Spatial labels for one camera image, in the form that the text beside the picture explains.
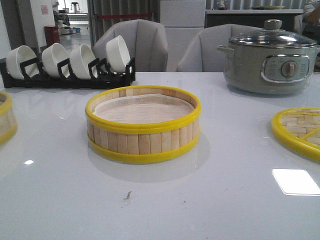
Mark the woven bamboo steamer lid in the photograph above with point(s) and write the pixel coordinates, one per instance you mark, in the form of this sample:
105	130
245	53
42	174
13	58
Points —
299	130

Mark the bamboo steamer basket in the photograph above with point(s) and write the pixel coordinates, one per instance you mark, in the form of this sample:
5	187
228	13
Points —
8	121
143	143

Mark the white steamer cloth liner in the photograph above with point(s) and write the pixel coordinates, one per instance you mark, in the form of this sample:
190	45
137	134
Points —
143	109

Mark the grey chair right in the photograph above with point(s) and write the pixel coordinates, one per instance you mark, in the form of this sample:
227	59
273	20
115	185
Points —
201	54

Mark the grey chair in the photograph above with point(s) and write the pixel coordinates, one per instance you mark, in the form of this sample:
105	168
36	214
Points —
201	54
146	42

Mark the white bowl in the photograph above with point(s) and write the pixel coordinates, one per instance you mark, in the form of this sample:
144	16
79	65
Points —
51	56
17	56
80	58
117	53

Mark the grey chair left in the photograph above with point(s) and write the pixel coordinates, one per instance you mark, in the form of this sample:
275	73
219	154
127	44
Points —
146	42

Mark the white cabinet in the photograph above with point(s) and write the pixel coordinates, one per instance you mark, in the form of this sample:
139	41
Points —
182	19

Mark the grey electric cooking pot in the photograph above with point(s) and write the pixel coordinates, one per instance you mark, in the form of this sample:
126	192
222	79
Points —
269	70

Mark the black dish rack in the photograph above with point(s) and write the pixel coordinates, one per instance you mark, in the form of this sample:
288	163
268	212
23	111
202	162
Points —
101	76

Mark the red cylinder bin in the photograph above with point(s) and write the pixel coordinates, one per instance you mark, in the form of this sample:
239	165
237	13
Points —
51	33

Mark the dark counter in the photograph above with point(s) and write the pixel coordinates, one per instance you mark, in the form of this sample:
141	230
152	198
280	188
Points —
252	17

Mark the glass pot lid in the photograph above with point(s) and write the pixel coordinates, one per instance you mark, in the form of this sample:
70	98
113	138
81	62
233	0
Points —
273	36

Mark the white bowl far left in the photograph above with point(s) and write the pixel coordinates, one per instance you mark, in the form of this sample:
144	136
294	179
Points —
17	56

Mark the person in background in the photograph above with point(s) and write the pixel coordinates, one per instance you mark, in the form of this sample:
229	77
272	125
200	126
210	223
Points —
311	19

